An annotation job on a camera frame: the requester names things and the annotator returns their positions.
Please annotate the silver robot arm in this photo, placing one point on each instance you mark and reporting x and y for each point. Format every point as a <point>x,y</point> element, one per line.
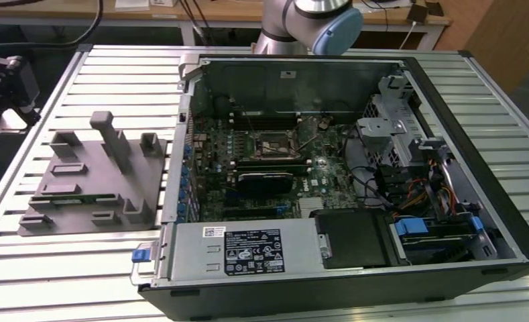
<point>290,20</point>

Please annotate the CPU socket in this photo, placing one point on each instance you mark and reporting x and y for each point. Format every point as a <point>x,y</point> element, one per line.
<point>273,144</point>

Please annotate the grey parts rack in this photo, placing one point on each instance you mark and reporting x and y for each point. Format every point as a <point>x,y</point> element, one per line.
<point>111,188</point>

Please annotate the green RAM stick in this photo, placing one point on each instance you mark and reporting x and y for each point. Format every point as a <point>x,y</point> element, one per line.
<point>96,198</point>

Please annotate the white paper sheet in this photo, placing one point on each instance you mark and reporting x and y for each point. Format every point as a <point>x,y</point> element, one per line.
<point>131,3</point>

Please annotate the wooden desk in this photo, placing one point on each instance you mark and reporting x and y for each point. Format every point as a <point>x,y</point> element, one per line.
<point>166,11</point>

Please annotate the small white box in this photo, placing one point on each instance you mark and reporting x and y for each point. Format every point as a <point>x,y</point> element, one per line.
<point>163,2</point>

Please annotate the blue plastic latch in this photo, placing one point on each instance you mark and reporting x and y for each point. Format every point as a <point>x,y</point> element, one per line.
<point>477,226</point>
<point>139,255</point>

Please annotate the silver power supply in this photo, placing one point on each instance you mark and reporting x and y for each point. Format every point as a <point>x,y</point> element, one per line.
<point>187,248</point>

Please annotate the white case label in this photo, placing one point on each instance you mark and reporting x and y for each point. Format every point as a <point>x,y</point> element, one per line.
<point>286,74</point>

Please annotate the black graphics card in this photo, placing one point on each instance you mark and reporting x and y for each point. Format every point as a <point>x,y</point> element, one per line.
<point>263,184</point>

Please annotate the round coin battery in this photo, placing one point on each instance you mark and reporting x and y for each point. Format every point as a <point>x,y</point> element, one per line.
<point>322,124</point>

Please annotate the silver finned heat sink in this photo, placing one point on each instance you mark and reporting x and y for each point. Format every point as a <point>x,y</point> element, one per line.
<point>310,203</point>

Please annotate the green motherboard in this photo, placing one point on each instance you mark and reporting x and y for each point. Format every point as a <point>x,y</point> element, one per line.
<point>335,194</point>

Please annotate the silver perforated drive cage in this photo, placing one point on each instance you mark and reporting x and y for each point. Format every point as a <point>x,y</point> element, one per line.
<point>380,129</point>

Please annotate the black open PC case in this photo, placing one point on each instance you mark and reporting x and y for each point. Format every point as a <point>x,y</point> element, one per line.
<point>290,295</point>

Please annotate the black plastic shroud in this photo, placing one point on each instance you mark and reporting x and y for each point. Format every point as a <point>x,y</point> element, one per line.
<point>353,238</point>

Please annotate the blue disk carrier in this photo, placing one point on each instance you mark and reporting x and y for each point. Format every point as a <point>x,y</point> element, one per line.
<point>409,228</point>

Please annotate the small black flat item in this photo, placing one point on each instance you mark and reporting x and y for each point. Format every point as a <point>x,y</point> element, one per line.
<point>436,8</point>

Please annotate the wooden cabinet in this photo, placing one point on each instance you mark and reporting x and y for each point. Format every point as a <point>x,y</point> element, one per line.
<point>505,40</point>

